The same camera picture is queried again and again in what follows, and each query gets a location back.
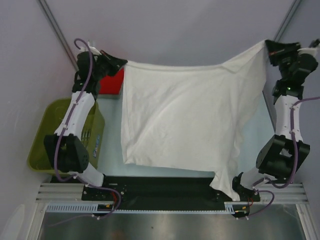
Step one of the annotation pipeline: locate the aluminium frame post right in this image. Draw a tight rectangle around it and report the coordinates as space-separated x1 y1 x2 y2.
273 0 303 42

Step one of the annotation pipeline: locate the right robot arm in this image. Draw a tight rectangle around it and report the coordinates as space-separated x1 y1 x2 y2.
230 39 320 201

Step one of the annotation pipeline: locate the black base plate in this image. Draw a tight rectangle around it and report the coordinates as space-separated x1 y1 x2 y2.
51 174 262 211

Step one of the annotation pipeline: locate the white t shirt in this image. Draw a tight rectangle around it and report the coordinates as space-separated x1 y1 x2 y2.
120 41 267 201

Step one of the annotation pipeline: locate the aluminium frame post left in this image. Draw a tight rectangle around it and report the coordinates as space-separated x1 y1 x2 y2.
36 0 78 71

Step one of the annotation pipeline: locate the aluminium frame post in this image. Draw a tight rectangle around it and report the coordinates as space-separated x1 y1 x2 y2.
36 0 78 71
273 0 303 42

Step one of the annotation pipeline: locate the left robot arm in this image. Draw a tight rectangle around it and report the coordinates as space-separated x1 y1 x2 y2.
43 50 127 200

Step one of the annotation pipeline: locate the folded red t shirt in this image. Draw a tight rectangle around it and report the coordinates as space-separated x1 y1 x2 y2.
99 69 125 96

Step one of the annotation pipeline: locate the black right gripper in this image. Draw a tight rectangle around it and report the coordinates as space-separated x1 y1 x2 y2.
266 39 303 81

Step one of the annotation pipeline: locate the aluminium front rail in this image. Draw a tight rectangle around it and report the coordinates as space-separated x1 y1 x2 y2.
36 183 309 205

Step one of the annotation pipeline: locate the white slotted cable duct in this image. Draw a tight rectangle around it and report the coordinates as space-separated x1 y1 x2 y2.
46 203 248 215

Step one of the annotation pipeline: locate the olive green plastic bin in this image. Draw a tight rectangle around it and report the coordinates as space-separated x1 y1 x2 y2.
27 98 105 175

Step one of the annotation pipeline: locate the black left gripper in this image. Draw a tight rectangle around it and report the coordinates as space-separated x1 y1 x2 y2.
92 50 127 81

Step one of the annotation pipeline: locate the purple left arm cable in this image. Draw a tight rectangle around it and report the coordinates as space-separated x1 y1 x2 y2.
48 38 123 227

